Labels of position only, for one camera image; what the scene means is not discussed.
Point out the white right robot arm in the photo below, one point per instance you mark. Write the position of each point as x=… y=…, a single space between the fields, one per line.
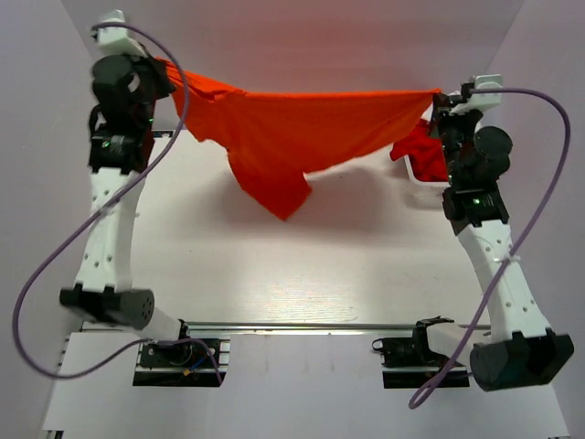
x=522 y=349

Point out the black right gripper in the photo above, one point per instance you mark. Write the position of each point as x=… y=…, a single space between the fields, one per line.
x=442 y=109

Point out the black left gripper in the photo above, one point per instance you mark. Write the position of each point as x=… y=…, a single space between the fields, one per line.
x=156 y=69

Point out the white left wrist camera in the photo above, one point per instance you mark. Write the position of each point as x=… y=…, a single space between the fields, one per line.
x=117 y=41

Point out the blue table label sticker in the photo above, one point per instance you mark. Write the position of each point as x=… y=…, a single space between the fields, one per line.
x=163 y=133

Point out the red t-shirt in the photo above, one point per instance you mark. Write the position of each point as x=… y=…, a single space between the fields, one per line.
x=424 y=153

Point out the orange t-shirt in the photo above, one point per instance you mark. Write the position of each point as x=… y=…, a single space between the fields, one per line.
x=274 y=140

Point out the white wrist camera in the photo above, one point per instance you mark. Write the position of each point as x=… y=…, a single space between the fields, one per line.
x=481 y=93
x=117 y=41

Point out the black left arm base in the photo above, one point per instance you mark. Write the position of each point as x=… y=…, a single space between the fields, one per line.
x=189 y=365

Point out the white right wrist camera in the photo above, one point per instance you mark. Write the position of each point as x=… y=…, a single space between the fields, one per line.
x=481 y=93

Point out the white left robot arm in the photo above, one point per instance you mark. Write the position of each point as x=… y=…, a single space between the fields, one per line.
x=121 y=140

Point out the white plastic basket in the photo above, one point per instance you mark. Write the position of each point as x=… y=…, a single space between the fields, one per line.
x=434 y=187

